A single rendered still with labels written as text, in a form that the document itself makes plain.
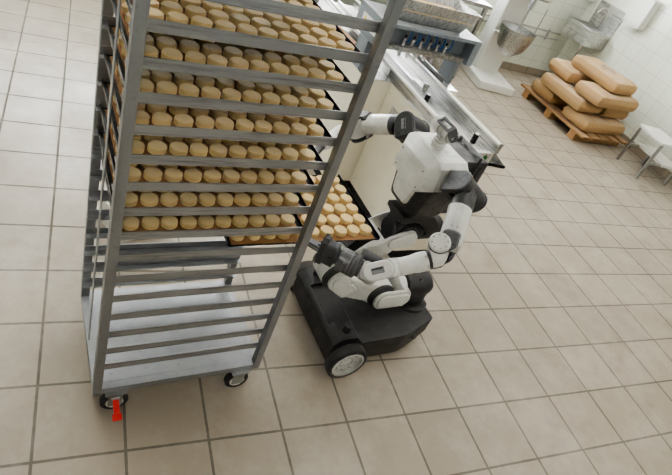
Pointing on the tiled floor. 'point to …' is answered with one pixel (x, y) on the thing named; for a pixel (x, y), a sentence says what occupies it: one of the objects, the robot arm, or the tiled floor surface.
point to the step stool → (652, 150)
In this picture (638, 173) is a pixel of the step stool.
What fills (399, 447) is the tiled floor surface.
